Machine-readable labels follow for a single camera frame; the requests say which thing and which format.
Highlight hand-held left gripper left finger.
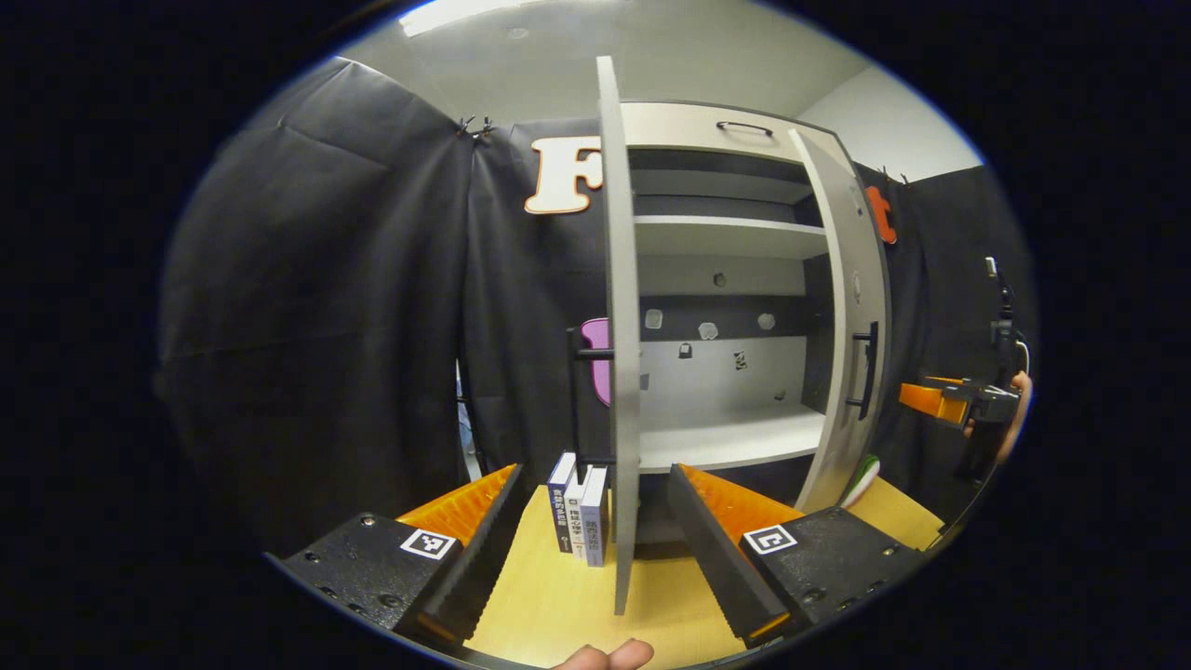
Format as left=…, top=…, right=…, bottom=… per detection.
left=265, top=462, right=526, bottom=649

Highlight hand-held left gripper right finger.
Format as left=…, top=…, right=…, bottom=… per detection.
left=667, top=462, right=932, bottom=650

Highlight white cabinet door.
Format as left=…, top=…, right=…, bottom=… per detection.
left=788, top=127, right=893, bottom=516
left=595, top=56, right=644, bottom=617

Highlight white and grey cabinet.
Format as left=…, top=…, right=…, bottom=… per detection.
left=618, top=100, right=896, bottom=547

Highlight white cabinet shelf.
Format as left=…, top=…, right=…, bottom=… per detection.
left=634, top=215, right=830, bottom=261
left=637, top=404, right=828, bottom=475

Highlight dark blue book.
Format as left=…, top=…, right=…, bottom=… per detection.
left=546, top=450, right=579, bottom=556

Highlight watermelon slice toy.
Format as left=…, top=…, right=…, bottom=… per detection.
left=840, top=453, right=881, bottom=509

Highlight white book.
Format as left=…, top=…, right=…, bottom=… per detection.
left=565, top=468, right=591, bottom=561

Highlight metal backdrop stand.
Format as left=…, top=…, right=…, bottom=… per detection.
left=453, top=358, right=487, bottom=481

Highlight black backdrop cloth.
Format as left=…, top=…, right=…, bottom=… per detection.
left=156, top=56, right=1039, bottom=561

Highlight ceiling light panel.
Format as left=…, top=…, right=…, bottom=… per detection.
left=400, top=0, right=542, bottom=39

